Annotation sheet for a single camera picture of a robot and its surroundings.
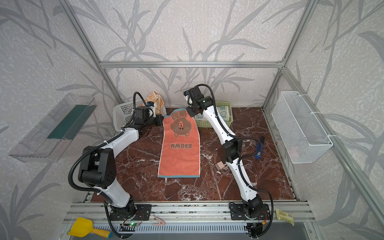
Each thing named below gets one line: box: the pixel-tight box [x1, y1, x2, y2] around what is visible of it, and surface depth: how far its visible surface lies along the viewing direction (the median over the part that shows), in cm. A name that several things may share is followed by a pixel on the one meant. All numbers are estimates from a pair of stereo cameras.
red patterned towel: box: [158, 108, 200, 178], surface depth 98 cm
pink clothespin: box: [152, 215, 166, 226], surface depth 72 cm
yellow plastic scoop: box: [68, 217, 113, 239], surface depth 71 cm
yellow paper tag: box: [276, 208, 295, 226], surface depth 73 cm
